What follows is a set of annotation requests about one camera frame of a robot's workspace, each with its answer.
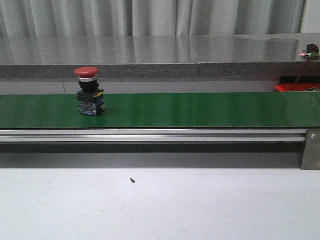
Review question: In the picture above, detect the red mushroom push button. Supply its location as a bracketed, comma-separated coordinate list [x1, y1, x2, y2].
[74, 66, 105, 116]

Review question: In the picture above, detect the grey stone shelf slab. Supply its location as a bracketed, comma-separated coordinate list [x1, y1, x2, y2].
[0, 33, 320, 79]

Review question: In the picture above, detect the green conveyor belt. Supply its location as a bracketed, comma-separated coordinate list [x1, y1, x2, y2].
[0, 91, 320, 129]

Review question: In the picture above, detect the red plastic tray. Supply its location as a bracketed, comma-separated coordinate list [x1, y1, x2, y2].
[274, 83, 320, 93]

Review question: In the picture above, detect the small green circuit board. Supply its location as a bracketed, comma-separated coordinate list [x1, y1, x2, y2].
[300, 44, 320, 59]

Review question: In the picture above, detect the grey curtain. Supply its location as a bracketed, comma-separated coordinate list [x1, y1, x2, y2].
[0, 0, 306, 37]

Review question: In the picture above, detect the aluminium conveyor frame rail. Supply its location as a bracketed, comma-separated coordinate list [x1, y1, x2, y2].
[0, 129, 307, 143]

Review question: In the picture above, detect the thin brown sensor wire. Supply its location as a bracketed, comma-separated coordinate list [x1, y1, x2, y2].
[290, 57, 313, 93]

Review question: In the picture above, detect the grey metal support bracket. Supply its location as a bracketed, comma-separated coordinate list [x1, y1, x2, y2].
[300, 129, 320, 170]

